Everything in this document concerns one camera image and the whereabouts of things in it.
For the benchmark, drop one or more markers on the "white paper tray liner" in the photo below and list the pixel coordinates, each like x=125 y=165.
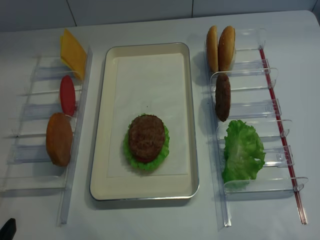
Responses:
x=156 y=85

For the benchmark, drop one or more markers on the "yellow cheese slice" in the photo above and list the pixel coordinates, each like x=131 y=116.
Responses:
x=61 y=45
x=74 y=55

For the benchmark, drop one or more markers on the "meat patty on tray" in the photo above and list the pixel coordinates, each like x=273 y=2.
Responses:
x=146 y=136

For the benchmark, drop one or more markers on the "green lettuce leaf in rack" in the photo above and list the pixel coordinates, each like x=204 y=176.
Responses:
x=243 y=152

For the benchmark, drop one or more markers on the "clear acrylic rack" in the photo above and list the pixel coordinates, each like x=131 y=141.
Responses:
x=253 y=101
x=28 y=168

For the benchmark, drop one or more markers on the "lettuce leaf on tray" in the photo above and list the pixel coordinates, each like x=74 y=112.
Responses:
x=150 y=166

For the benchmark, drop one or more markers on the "right sesame bun half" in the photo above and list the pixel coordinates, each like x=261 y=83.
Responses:
x=226 y=48

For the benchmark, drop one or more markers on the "clear acrylic right rack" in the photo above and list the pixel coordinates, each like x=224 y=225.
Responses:
x=253 y=101

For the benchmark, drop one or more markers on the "clear acrylic left rack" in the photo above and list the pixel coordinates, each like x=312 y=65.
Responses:
x=28 y=168

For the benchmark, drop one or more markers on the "red tomato slice in rack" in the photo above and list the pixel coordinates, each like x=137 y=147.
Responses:
x=67 y=96

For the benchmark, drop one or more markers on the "left pale bun half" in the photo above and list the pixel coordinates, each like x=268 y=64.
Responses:
x=212 y=49

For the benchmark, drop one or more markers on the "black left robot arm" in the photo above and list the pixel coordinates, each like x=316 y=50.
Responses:
x=8 y=230

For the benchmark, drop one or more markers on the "orange-brown bun in left rack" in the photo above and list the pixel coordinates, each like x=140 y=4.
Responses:
x=59 y=138

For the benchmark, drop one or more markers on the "cream metal tray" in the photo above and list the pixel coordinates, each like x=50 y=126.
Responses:
x=144 y=186

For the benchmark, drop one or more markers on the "tomato slice on tray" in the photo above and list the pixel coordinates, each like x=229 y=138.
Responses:
x=144 y=160

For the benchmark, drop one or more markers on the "meat patty in right rack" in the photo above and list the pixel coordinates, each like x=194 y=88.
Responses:
x=222 y=97

